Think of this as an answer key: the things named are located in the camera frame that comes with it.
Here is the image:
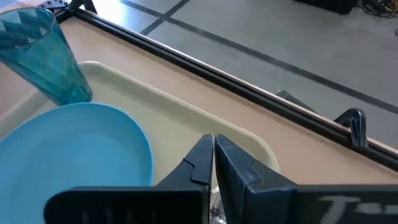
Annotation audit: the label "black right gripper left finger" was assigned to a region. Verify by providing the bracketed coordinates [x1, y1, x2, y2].
[44, 134, 215, 224]

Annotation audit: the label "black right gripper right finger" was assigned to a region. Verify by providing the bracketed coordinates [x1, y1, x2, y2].
[214, 134, 398, 224]

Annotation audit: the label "blue round plate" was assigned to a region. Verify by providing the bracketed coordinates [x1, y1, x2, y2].
[0, 102, 154, 224]

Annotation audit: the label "teal translucent plastic cup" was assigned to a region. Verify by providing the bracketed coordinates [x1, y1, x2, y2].
[0, 6, 94, 107]

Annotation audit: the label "beige plastic tray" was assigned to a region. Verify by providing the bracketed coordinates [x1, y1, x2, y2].
[0, 60, 280, 191]

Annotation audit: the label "black table clamp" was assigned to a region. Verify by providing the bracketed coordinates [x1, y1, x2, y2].
[333, 107, 369, 150]

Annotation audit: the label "black equipment on floor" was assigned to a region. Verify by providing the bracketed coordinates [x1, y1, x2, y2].
[293, 0, 359, 15]

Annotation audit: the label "black aluminium table frame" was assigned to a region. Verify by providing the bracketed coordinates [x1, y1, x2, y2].
[37, 0, 398, 173]

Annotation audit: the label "tangled floor cables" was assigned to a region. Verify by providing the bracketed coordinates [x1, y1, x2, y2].
[358, 0, 398, 20]

